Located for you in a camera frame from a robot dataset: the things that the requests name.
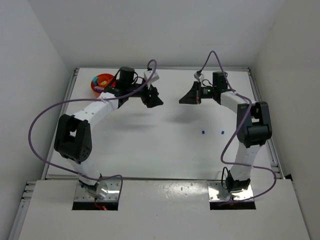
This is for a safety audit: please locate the orange divided container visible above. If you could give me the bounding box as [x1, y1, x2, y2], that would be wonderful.
[90, 73, 114, 98]

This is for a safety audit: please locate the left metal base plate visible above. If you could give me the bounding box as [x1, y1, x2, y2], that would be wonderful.
[74, 179, 121, 202]

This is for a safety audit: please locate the teal lego brick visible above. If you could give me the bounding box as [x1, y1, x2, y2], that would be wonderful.
[92, 76, 99, 86]

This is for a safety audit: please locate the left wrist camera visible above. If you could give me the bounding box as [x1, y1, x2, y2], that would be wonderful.
[143, 70, 160, 88]

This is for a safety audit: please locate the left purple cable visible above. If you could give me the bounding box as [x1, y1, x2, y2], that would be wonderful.
[28, 59, 158, 198]

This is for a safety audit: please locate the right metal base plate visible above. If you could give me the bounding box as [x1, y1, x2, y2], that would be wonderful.
[207, 180, 254, 202]

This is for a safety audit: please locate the aluminium table frame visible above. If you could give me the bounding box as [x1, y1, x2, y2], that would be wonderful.
[7, 65, 293, 240]

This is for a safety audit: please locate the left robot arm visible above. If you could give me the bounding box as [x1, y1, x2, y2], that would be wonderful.
[54, 67, 163, 198]

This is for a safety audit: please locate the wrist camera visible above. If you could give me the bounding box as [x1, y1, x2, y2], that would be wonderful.
[193, 70, 204, 82]
[143, 70, 160, 88]

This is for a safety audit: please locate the purple lego brick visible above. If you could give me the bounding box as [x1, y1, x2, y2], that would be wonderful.
[93, 86, 104, 93]

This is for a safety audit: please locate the metal base plate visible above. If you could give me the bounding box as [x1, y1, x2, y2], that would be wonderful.
[207, 180, 254, 202]
[74, 179, 121, 202]

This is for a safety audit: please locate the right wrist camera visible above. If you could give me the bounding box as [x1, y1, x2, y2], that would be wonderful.
[193, 70, 204, 82]

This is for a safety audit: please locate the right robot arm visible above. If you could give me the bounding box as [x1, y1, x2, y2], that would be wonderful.
[179, 70, 272, 193]

